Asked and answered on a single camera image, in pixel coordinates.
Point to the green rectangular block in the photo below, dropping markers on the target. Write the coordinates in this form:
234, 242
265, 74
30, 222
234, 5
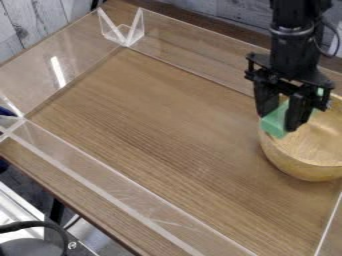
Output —
273, 122

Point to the black table leg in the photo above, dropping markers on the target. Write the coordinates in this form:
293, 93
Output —
57, 211

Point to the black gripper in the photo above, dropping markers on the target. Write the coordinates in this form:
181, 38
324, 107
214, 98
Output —
288, 71

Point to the light wooden bowl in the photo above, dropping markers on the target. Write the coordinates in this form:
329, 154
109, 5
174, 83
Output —
309, 153

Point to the blue object at edge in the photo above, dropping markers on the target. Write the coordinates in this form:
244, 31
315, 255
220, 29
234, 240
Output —
7, 112

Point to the clear acrylic tray wall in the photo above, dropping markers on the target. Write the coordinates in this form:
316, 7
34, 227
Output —
137, 128

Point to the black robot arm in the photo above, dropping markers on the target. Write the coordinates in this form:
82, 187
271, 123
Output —
300, 14

